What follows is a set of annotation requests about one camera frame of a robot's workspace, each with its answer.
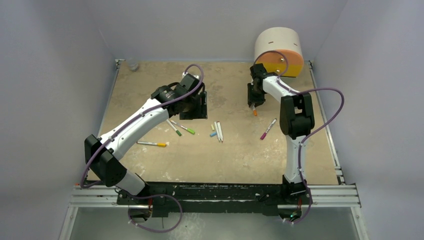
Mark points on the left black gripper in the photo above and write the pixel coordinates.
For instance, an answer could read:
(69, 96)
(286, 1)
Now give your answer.
(200, 112)

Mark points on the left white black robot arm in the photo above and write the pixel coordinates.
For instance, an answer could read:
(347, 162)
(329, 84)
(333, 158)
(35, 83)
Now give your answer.
(103, 154)

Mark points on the round three-drawer cabinet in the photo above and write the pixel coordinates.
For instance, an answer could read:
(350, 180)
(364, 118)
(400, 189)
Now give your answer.
(279, 50)

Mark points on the light green cap marker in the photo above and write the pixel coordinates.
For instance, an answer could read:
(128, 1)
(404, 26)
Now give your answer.
(189, 130)

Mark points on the pale yellow cap marker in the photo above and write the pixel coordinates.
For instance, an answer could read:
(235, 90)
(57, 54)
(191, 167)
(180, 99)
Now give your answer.
(217, 131)

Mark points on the clear plastic cup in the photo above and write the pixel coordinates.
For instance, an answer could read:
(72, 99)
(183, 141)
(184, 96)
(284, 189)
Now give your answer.
(132, 64)

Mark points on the orange cap marker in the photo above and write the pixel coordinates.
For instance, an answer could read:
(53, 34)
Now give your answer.
(254, 110)

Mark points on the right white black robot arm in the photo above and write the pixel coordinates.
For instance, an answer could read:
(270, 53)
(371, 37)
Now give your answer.
(296, 121)

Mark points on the magenta cap marker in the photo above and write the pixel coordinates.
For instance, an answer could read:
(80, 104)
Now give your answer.
(268, 129)

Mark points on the blue cap marker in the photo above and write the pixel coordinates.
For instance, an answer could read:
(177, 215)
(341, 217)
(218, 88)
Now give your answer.
(220, 132)

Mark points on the dark green cap marker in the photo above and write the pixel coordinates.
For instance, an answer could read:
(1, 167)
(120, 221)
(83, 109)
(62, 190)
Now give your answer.
(174, 128)

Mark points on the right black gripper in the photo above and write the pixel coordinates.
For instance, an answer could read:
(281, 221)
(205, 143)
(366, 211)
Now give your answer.
(255, 98)

